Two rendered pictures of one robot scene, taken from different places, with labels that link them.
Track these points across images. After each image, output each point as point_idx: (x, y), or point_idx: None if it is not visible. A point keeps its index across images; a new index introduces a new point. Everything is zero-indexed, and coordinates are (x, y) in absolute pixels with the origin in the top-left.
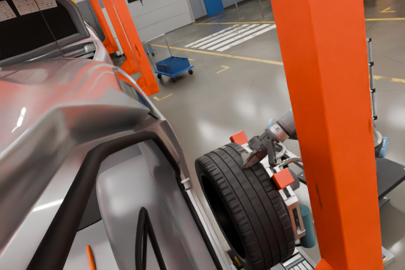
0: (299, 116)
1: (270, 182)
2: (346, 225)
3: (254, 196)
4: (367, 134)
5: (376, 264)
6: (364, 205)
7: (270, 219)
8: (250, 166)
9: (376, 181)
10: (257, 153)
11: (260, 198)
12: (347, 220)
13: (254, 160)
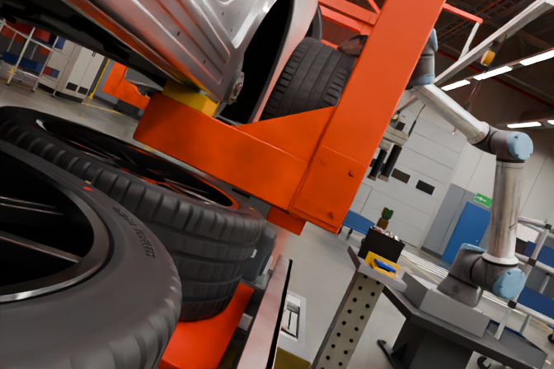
0: None
1: (350, 67)
2: (384, 20)
3: (326, 58)
4: None
5: (378, 116)
6: (414, 17)
7: (320, 81)
8: (346, 51)
9: (442, 4)
10: (362, 39)
11: (329, 63)
12: (388, 14)
13: (354, 48)
